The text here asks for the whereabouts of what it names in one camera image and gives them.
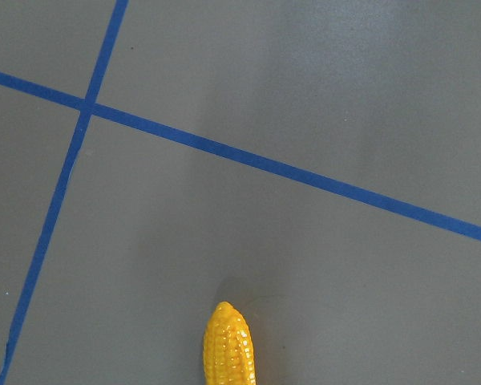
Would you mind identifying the yellow plastic corn cob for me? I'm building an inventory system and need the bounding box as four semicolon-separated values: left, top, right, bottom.
202;302;257;385

